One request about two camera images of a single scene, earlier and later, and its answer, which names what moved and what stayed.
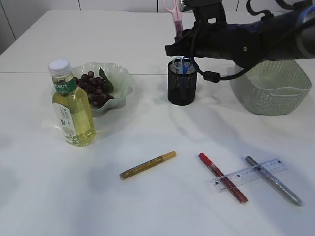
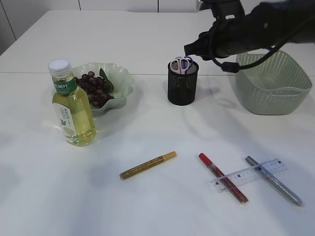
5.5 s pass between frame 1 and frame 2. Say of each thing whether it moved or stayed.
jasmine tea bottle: stayed
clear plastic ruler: stayed
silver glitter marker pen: stayed
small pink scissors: moved
